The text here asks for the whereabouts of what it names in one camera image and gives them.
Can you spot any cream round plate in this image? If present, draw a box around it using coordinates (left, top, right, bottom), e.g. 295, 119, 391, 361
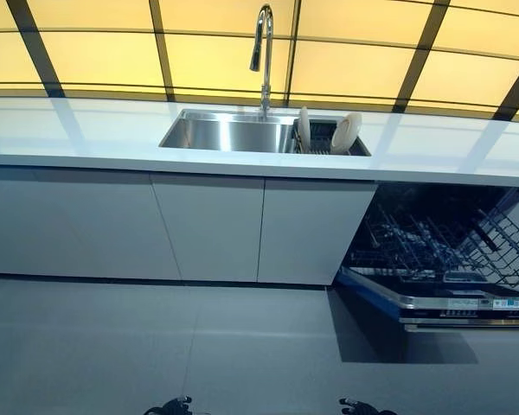
330, 112, 363, 154
297, 105, 311, 144

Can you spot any stainless steel sink basin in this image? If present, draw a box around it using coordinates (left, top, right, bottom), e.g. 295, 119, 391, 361
157, 107, 372, 157

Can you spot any black built-in dishwasher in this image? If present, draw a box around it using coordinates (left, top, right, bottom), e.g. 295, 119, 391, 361
335, 181, 519, 335

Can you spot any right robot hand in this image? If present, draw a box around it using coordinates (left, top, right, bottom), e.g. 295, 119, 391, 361
339, 397, 394, 415

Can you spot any black dish drying rack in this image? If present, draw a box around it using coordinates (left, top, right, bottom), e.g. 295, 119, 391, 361
292, 117, 371, 156

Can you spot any grey wire dishwasher rack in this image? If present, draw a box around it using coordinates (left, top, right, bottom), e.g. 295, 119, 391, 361
349, 207, 519, 286

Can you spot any chrome gooseneck kitchen faucet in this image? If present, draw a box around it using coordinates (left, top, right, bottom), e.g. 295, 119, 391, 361
249, 3, 274, 123

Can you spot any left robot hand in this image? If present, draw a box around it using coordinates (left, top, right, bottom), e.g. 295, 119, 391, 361
144, 397, 195, 415

